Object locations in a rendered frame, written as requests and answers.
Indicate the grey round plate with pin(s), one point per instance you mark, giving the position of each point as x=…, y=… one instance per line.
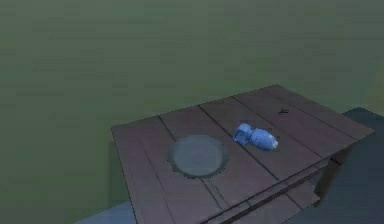
x=198, y=156

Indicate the blue lying bottle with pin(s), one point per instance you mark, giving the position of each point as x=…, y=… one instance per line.
x=256, y=137

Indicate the brown wooden plank table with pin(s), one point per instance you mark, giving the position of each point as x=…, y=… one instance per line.
x=266, y=166

